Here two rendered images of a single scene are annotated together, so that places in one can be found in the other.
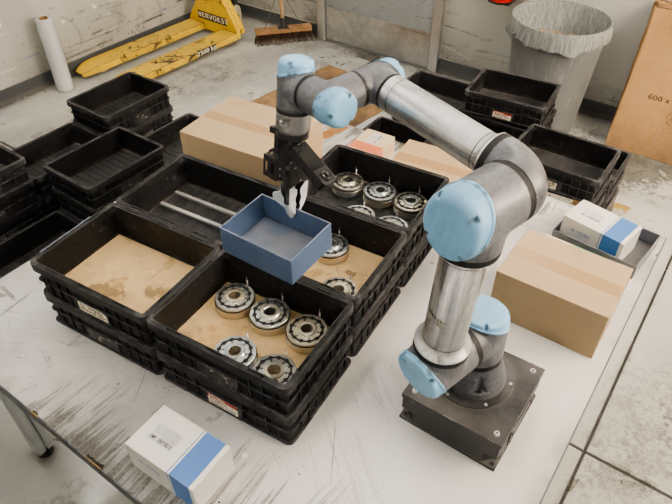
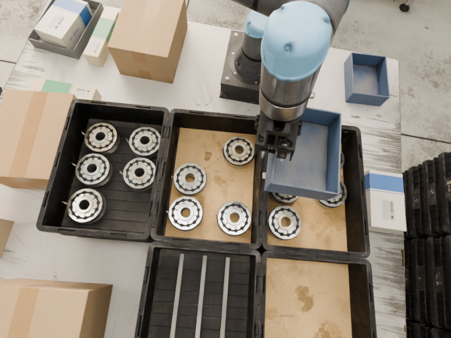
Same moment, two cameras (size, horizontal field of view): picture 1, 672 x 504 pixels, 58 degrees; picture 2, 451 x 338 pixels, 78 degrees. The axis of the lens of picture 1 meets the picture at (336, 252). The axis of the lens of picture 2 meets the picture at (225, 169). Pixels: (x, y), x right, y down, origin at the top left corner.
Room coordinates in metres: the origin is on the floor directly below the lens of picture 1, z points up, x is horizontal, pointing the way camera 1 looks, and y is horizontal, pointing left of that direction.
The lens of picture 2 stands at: (1.36, 0.26, 1.70)
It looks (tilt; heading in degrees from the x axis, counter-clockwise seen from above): 72 degrees down; 234
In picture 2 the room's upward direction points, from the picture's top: 11 degrees clockwise
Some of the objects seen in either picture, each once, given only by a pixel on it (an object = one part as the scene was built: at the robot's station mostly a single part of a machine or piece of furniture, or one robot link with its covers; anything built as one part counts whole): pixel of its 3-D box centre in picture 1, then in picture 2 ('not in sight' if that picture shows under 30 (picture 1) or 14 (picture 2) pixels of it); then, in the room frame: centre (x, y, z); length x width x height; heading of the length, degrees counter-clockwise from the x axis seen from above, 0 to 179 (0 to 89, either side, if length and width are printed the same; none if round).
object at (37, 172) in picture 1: (65, 179); not in sight; (2.42, 1.29, 0.31); 0.40 x 0.30 x 0.34; 144
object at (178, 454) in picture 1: (180, 456); (380, 202); (0.72, 0.35, 0.75); 0.20 x 0.12 x 0.09; 57
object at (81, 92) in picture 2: not in sight; (66, 93); (1.60, -0.53, 0.73); 0.24 x 0.06 x 0.06; 145
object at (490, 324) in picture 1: (478, 329); (263, 32); (0.89, -0.31, 0.97); 0.13 x 0.12 x 0.14; 129
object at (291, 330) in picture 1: (306, 330); not in sight; (0.99, 0.07, 0.86); 0.10 x 0.10 x 0.01
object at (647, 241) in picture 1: (604, 238); (68, 24); (1.50, -0.86, 0.73); 0.27 x 0.20 x 0.05; 48
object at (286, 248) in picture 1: (276, 237); (303, 151); (1.06, 0.13, 1.10); 0.20 x 0.15 x 0.07; 56
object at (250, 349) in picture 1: (234, 352); (331, 190); (0.92, 0.24, 0.86); 0.10 x 0.10 x 0.01
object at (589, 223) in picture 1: (599, 232); (66, 24); (1.50, -0.83, 0.75); 0.20 x 0.12 x 0.09; 44
